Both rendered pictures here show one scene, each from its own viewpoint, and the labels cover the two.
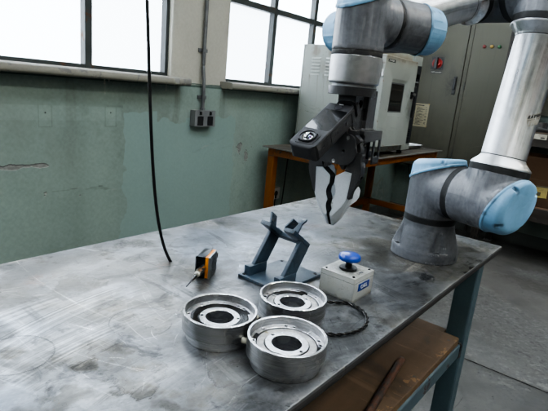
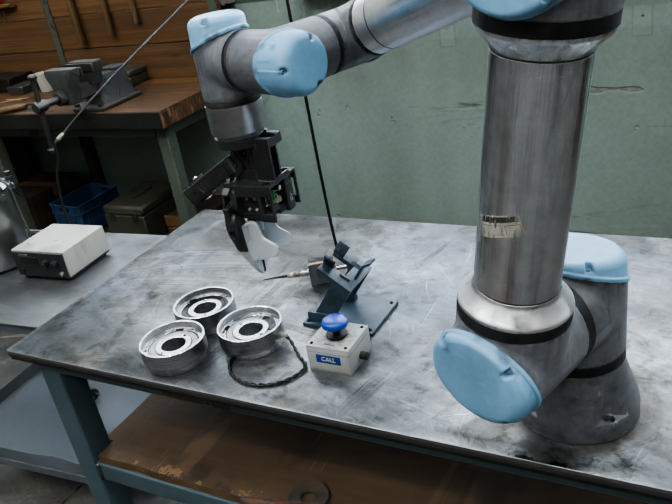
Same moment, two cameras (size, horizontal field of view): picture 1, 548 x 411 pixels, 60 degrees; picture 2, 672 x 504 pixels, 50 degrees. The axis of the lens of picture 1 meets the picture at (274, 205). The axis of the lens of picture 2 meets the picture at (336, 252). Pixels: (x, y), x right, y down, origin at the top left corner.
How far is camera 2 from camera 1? 1.30 m
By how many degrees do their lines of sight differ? 78
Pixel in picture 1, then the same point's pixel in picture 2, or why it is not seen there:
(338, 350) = (206, 379)
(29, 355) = (159, 277)
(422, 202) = not seen: hidden behind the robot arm
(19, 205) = (601, 139)
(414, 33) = (242, 80)
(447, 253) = (536, 414)
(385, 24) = (208, 74)
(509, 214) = (449, 378)
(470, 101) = not seen: outside the picture
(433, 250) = not seen: hidden behind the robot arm
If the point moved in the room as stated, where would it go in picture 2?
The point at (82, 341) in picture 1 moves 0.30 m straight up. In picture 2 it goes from (181, 283) to (138, 135)
